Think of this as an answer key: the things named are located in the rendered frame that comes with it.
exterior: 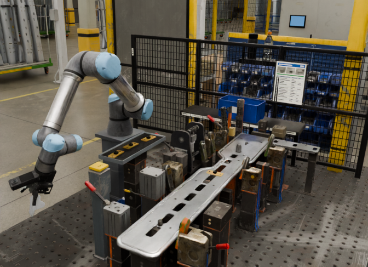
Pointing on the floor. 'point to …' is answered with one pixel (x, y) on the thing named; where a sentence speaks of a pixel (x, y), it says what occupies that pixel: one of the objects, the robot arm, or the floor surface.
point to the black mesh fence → (252, 89)
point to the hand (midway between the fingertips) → (24, 204)
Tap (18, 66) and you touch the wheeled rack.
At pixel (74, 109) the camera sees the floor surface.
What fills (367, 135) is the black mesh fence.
